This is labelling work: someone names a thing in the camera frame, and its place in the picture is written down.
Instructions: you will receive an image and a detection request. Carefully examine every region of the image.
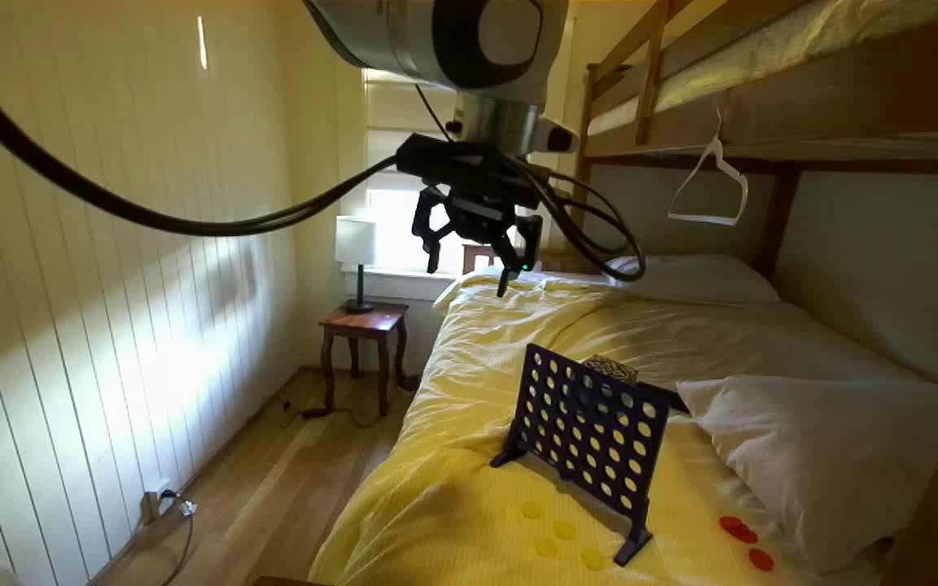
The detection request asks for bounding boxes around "dark blue connect four grid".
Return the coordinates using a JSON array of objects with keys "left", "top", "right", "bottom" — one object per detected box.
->
[{"left": 490, "top": 342, "right": 695, "bottom": 568}]

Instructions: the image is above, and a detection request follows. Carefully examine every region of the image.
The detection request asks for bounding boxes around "thin black looped cable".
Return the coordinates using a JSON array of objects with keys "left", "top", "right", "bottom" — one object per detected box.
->
[{"left": 506, "top": 150, "right": 649, "bottom": 287}]

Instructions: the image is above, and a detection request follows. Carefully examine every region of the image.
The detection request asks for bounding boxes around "white plastic coat hanger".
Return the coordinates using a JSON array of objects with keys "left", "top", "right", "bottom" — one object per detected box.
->
[{"left": 665, "top": 100, "right": 752, "bottom": 232}]

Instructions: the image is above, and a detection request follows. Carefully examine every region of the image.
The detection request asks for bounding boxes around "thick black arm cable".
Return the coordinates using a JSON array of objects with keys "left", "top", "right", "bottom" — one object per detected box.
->
[{"left": 0, "top": 43, "right": 407, "bottom": 240}]

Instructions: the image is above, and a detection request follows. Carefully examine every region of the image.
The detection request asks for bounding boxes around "bunk mattress with bedding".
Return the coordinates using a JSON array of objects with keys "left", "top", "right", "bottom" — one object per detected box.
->
[{"left": 587, "top": 0, "right": 938, "bottom": 141}]

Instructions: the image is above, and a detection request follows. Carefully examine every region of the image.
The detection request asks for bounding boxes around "wooden bunk bed frame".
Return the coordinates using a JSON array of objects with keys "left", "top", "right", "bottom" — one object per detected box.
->
[{"left": 562, "top": 0, "right": 938, "bottom": 586}]

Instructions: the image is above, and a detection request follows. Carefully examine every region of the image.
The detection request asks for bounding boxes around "white shade table lamp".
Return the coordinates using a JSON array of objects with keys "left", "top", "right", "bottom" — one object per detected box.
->
[{"left": 332, "top": 210, "right": 381, "bottom": 318}]

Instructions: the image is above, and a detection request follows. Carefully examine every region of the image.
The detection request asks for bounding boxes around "large white pillow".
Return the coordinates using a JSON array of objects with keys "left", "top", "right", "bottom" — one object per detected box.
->
[{"left": 673, "top": 371, "right": 938, "bottom": 577}]

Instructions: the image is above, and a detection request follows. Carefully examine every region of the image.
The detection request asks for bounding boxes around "pale yellow duvet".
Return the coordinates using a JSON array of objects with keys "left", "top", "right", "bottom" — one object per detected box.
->
[{"left": 305, "top": 264, "right": 895, "bottom": 586}]

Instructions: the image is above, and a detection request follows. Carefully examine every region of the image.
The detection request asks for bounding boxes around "flat white pillow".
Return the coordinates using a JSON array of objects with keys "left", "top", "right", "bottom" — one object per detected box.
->
[{"left": 598, "top": 252, "right": 782, "bottom": 305}]

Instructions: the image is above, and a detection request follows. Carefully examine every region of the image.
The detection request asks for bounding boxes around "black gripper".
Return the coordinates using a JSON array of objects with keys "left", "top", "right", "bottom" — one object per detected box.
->
[{"left": 410, "top": 180, "right": 546, "bottom": 300}]

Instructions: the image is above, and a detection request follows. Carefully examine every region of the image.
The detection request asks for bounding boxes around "small wooden bedside table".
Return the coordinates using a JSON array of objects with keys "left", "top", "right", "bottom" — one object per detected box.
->
[{"left": 317, "top": 301, "right": 415, "bottom": 422}]

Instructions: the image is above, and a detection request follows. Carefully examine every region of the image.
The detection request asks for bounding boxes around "black cord on floor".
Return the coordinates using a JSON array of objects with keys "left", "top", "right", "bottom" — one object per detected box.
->
[{"left": 276, "top": 398, "right": 332, "bottom": 422}]

